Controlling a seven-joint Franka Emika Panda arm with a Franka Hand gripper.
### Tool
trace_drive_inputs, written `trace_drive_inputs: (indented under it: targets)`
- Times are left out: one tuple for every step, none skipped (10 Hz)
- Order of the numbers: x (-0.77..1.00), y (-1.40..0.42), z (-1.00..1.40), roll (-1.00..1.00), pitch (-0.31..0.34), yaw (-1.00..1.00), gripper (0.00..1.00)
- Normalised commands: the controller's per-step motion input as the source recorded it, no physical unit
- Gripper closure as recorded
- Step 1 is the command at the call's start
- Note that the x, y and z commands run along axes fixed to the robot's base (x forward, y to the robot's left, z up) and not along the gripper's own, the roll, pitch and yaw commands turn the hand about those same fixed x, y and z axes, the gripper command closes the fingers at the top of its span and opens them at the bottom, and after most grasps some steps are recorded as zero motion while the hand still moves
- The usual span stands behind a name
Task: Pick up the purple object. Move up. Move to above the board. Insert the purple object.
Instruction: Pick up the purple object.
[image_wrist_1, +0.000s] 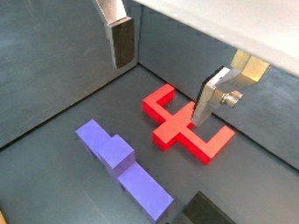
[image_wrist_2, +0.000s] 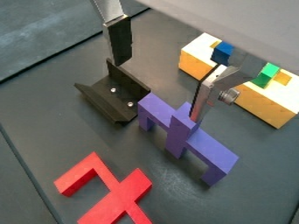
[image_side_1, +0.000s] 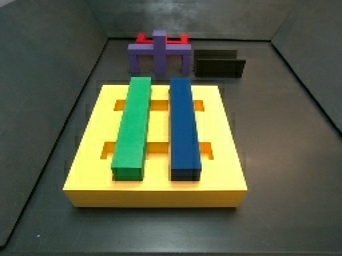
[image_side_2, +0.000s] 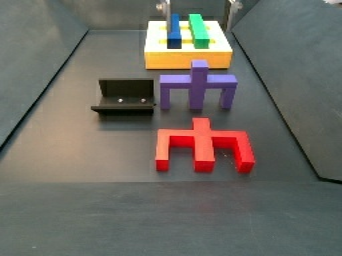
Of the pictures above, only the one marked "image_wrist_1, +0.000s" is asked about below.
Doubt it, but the red E-shaped block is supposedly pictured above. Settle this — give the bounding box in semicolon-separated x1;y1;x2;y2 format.
142;84;234;165

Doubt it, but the black angle bracket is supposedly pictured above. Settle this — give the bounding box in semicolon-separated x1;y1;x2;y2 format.
172;191;237;224

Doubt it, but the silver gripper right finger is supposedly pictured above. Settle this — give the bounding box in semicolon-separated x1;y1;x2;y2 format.
190;50;270;126

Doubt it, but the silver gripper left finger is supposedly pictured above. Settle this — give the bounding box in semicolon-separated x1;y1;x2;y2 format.
92;0;134;68

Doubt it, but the purple E-shaped block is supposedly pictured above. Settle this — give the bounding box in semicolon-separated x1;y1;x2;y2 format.
76;119;173;224

